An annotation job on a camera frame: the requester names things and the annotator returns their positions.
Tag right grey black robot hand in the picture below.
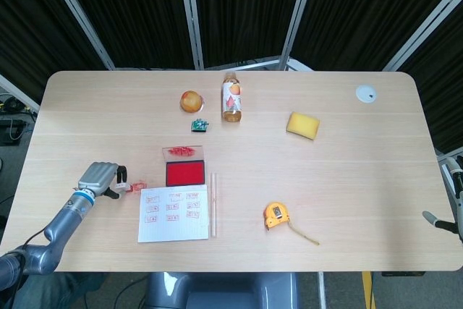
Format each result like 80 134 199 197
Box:
422 156 463 243

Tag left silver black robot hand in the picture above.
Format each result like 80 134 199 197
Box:
77 161 129 200

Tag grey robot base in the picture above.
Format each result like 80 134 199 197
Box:
146 271 301 309

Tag red ink pad clear lid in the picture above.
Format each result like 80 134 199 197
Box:
161 145 206 187

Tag white lined notepad red stamps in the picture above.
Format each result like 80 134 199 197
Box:
137 184 211 243

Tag small green toy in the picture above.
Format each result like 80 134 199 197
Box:
190 118 211 132

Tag orange fruit jelly cup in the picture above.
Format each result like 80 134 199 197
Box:
179 90 205 114

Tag clear glass test tube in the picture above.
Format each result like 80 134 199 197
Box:
210 172 219 240

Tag dark grey fabric heap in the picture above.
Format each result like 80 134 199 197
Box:
10 271 106 309

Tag silver table leg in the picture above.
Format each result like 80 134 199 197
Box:
317 271 328 309

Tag orange drink plastic bottle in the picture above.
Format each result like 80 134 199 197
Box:
221 72 243 124

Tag yellow tape measure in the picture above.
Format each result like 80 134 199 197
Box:
263 202 320 247

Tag yellow sponge green base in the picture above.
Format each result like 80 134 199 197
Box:
286 111 321 140

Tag white partition foot bar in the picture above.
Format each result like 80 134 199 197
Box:
204 56 313 71

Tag yellow upright post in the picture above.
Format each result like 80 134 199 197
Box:
361 271 375 309

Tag yellow black cable bundle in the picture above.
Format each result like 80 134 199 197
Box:
0 93 35 114

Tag white partition frame post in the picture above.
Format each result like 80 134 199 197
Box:
0 72 41 113
382 0 463 72
177 0 204 70
40 0 116 70
279 0 316 70

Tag white round cable grommet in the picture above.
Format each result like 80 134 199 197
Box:
354 85 377 104

